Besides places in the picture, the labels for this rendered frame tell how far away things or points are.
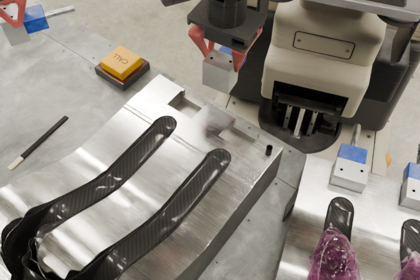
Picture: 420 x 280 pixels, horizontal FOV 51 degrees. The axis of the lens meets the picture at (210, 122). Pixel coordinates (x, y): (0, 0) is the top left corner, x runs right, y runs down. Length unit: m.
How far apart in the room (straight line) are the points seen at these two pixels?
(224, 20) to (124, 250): 0.34
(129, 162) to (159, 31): 1.58
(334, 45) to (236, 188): 0.41
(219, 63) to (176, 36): 1.50
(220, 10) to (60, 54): 0.47
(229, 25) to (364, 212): 0.34
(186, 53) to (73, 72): 1.21
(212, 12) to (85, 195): 0.32
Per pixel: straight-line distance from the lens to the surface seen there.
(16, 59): 1.03
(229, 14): 0.63
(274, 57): 0.96
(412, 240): 0.73
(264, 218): 0.74
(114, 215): 0.63
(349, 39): 0.92
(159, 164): 0.69
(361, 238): 0.69
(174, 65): 2.06
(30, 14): 0.89
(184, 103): 0.78
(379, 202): 0.73
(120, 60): 0.91
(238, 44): 0.65
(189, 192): 0.66
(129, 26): 2.29
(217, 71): 0.71
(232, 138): 0.74
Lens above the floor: 1.46
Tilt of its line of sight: 53 degrees down
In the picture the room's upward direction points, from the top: 1 degrees clockwise
